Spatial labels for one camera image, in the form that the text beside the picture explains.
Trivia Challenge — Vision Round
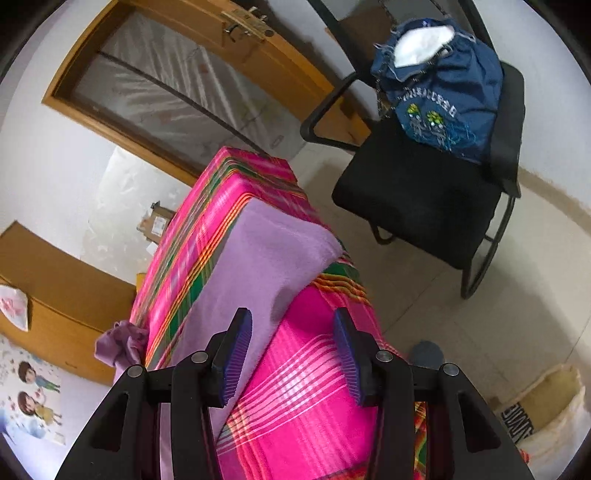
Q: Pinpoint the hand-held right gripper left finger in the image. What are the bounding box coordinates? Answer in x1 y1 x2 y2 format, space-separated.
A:
55 307 254 480

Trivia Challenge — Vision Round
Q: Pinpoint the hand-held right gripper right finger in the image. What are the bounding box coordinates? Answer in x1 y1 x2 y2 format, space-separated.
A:
333 307 536 480

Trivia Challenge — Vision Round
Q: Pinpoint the purple fleece garment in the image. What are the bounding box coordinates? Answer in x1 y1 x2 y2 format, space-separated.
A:
95 198 345 480

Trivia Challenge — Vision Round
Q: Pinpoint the pink plaid bed sheet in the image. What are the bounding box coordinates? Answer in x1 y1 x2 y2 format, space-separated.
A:
129 147 428 480

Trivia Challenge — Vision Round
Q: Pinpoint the dark grey round object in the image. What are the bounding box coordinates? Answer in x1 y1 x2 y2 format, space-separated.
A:
411 340 445 370

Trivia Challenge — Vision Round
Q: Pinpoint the cardboard box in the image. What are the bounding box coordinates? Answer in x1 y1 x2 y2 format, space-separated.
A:
136 200 178 243

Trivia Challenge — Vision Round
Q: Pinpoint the black mesh chair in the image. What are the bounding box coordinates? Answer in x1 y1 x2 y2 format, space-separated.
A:
300 0 527 300

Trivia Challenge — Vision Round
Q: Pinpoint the wooden wardrobe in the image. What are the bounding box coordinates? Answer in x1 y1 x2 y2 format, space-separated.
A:
0 220 139 386

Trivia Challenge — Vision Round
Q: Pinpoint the white woven sack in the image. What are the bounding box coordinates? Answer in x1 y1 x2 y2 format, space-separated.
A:
494 364 591 476

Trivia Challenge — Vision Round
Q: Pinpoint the white plastic bag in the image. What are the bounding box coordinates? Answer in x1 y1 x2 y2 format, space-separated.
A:
0 284 31 330

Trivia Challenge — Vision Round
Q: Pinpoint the translucent door curtain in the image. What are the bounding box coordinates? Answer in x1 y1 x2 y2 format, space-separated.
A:
69 11 315 162

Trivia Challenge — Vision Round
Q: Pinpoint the wooden door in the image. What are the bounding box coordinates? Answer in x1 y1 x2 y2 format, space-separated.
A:
124 0 370 144

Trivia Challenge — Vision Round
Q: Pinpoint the blue denim bag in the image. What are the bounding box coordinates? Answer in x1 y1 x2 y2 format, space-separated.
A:
370 17 504 166

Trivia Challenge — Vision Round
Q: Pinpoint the cartoon couple wall sticker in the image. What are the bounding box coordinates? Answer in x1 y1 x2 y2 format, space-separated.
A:
0 335 63 446

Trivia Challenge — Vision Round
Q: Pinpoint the wooden door frame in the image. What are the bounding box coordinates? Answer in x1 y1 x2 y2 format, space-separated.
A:
44 0 204 188

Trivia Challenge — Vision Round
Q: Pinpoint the metal door handle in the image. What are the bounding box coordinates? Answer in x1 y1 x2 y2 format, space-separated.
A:
222 7 273 40

